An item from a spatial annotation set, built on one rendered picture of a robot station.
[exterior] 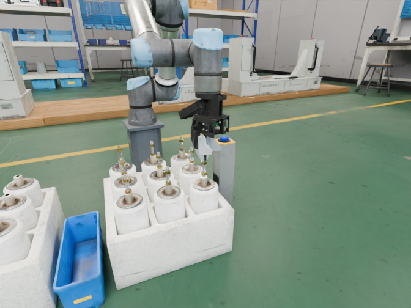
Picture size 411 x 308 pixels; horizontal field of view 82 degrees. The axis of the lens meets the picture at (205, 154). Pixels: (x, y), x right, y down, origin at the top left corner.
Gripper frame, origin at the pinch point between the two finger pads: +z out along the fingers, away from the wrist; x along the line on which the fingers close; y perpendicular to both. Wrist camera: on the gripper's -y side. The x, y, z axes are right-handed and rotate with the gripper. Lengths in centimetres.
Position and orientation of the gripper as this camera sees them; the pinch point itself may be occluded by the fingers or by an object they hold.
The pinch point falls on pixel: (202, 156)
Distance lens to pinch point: 74.0
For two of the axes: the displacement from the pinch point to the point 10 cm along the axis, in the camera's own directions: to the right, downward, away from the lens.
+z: 0.0, 9.1, 4.0
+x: 6.5, -3.1, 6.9
